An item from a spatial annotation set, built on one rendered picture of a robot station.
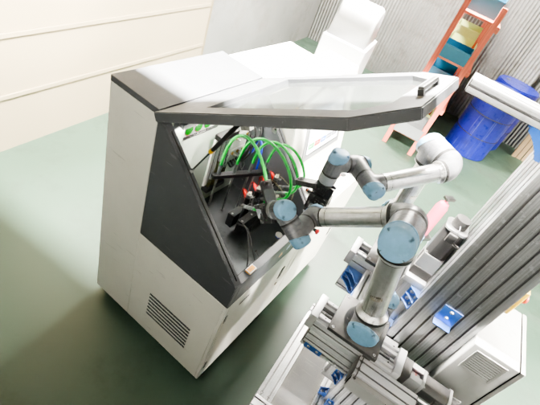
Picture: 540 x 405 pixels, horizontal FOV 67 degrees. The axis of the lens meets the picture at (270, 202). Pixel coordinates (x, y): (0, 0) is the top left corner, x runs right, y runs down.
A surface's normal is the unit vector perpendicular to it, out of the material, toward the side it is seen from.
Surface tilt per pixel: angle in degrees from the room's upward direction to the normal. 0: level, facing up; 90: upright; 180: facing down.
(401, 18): 90
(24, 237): 0
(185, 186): 90
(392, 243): 82
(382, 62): 90
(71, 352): 0
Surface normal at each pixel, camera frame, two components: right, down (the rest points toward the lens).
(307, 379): 0.31, -0.71
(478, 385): -0.48, 0.45
